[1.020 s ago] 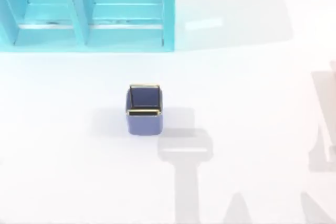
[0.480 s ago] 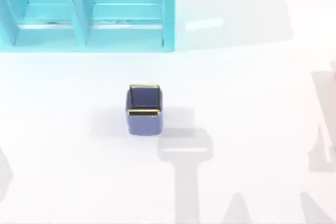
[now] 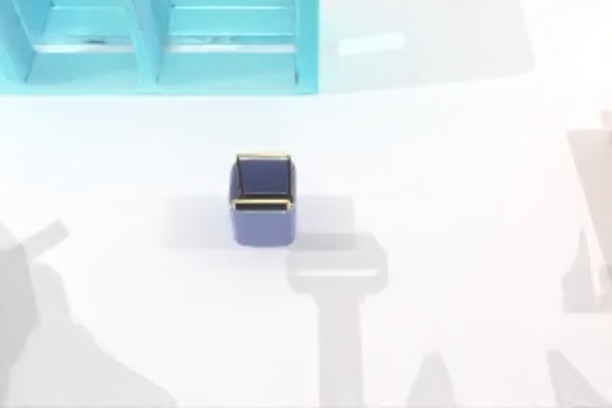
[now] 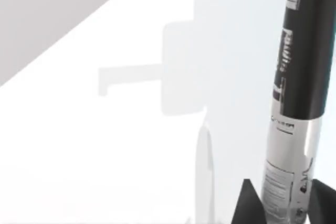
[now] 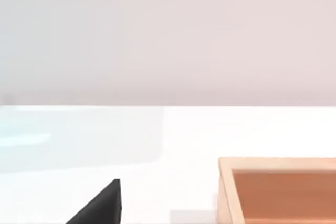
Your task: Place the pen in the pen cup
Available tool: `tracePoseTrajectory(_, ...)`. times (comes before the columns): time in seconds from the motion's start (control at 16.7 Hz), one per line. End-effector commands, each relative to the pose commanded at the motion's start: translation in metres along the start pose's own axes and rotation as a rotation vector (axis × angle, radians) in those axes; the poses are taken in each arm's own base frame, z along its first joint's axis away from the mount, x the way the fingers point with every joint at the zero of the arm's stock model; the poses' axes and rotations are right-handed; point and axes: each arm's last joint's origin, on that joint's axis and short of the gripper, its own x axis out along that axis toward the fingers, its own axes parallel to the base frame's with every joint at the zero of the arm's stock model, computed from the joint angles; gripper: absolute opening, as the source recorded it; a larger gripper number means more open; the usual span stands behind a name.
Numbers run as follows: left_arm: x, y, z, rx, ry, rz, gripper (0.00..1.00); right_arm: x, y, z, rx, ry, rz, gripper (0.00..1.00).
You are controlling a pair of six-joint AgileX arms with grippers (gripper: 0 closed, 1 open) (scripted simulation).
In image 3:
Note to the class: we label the blue square plant pot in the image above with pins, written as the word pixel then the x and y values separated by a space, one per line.
pixel 264 226

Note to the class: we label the light blue rack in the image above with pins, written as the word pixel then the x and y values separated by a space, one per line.
pixel 143 21

